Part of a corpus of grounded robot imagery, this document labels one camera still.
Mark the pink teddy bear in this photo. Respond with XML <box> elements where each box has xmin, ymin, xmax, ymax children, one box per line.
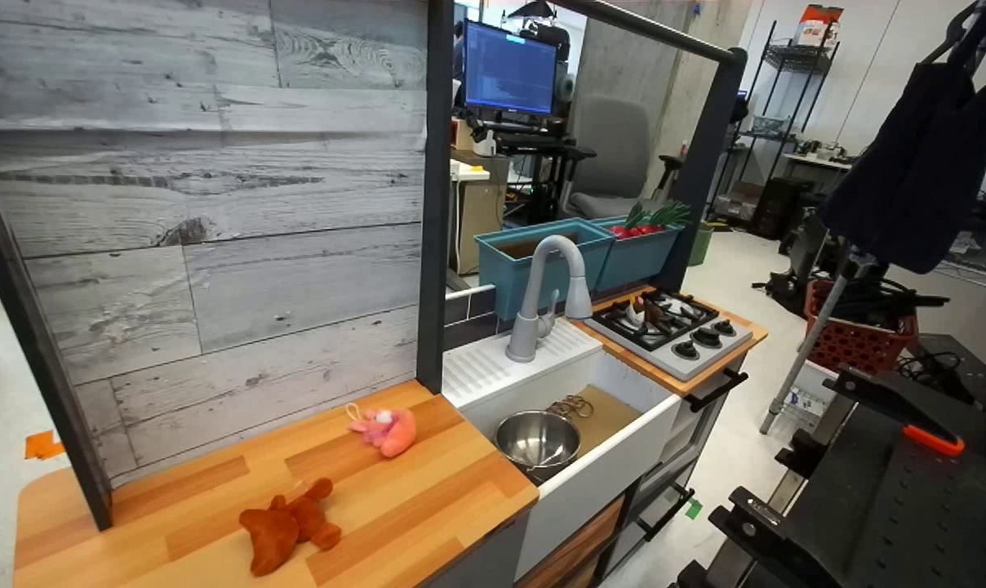
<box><xmin>342</xmin><ymin>400</ymin><xmax>421</xmax><ymax>460</ymax></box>

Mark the shiny metal pot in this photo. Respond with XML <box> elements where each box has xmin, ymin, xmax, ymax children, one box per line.
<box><xmin>492</xmin><ymin>410</ymin><xmax>583</xmax><ymax>475</ymax></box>

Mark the teal planter box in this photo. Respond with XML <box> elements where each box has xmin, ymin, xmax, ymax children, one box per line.
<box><xmin>592</xmin><ymin>217</ymin><xmax>684</xmax><ymax>297</ymax></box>
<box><xmin>474</xmin><ymin>217</ymin><xmax>616</xmax><ymax>329</ymax></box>

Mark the grey toy faucet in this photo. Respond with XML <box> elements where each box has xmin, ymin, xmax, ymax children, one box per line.
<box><xmin>503</xmin><ymin>230</ymin><xmax>596</xmax><ymax>364</ymax></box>

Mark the tan cardboard box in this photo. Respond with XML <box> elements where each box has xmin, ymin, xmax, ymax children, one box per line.
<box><xmin>448</xmin><ymin>148</ymin><xmax>510</xmax><ymax>277</ymax></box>

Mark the red toy radish with leaves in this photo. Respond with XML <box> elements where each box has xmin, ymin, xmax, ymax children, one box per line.
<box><xmin>642</xmin><ymin>195</ymin><xmax>695</xmax><ymax>239</ymax></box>
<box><xmin>611</xmin><ymin>204</ymin><xmax>653</xmax><ymax>241</ymax></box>

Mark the small brown toy figure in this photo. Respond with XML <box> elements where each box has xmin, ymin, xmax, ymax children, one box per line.
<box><xmin>624</xmin><ymin>293</ymin><xmax>670</xmax><ymax>332</ymax></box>

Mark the black monitor desk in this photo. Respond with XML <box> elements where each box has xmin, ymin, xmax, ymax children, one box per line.
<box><xmin>488</xmin><ymin>127</ymin><xmax>599</xmax><ymax>221</ymax></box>

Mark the grey toy stove top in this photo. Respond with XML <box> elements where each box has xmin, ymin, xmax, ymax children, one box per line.
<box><xmin>589</xmin><ymin>288</ymin><xmax>754</xmax><ymax>382</ymax></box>

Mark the grey office chair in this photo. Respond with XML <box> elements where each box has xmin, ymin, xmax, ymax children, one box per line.
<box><xmin>565</xmin><ymin>93</ymin><xmax>656</xmax><ymax>224</ymax></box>

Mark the white toy sink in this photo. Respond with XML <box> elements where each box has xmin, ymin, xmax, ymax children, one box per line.
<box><xmin>436</xmin><ymin>319</ymin><xmax>693</xmax><ymax>581</ymax></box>

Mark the computer monitor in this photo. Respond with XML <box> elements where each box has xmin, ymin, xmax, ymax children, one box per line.
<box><xmin>453</xmin><ymin>16</ymin><xmax>562</xmax><ymax>124</ymax></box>

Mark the grey kitchen cabinet base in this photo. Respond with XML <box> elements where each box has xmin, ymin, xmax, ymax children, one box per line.
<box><xmin>430</xmin><ymin>371</ymin><xmax>751</xmax><ymax>588</ymax></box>

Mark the grey wood-pattern back panel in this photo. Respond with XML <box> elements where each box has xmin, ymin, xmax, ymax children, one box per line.
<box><xmin>0</xmin><ymin>0</ymin><xmax>430</xmax><ymax>485</ymax></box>

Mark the grey stand pole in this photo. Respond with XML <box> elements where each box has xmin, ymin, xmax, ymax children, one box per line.
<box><xmin>757</xmin><ymin>244</ymin><xmax>886</xmax><ymax>438</ymax></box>

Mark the red mesh crate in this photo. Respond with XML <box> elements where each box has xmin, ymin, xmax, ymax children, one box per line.
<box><xmin>800</xmin><ymin>273</ymin><xmax>919</xmax><ymax>377</ymax></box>

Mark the red box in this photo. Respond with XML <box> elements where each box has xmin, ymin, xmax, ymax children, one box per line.
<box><xmin>797</xmin><ymin>0</ymin><xmax>846</xmax><ymax>50</ymax></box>

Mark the black hanging bag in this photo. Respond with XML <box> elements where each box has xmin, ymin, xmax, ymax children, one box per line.
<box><xmin>815</xmin><ymin>0</ymin><xmax>986</xmax><ymax>277</ymax></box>

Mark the black perforated work table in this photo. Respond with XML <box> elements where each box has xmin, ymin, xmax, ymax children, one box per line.
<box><xmin>672</xmin><ymin>329</ymin><xmax>986</xmax><ymax>588</ymax></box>

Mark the black kitchen frame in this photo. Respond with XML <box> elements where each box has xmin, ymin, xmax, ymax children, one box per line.
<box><xmin>414</xmin><ymin>0</ymin><xmax>751</xmax><ymax>399</ymax></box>

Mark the black oven handle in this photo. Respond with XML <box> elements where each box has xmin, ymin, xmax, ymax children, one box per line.
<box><xmin>683</xmin><ymin>364</ymin><xmax>751</xmax><ymax>413</ymax></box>

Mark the black drawer handle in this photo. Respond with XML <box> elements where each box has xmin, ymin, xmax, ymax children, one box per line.
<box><xmin>632</xmin><ymin>483</ymin><xmax>698</xmax><ymax>544</ymax></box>

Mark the black wire shelf rack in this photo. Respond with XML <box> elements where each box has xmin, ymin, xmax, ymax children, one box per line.
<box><xmin>717</xmin><ymin>14</ymin><xmax>846</xmax><ymax>224</ymax></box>

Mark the black side frame bar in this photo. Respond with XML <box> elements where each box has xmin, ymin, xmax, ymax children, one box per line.
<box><xmin>0</xmin><ymin>151</ymin><xmax>117</xmax><ymax>533</ymax></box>

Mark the orange handled tool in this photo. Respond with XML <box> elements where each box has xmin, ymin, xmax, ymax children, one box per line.
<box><xmin>898</xmin><ymin>422</ymin><xmax>968</xmax><ymax>460</ymax></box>

